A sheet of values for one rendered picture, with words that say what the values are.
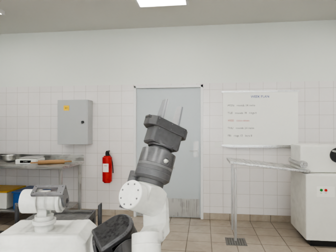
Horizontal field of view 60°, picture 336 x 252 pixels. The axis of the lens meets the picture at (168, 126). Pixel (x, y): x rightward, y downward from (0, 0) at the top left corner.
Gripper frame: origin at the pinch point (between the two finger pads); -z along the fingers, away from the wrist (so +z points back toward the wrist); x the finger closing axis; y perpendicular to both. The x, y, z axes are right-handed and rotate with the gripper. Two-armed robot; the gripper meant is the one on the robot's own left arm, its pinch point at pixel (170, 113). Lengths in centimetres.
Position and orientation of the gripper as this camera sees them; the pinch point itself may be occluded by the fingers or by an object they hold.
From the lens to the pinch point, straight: 77.1
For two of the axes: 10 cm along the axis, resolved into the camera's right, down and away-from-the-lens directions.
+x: -8.0, -3.9, -4.6
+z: -2.6, 9.1, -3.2
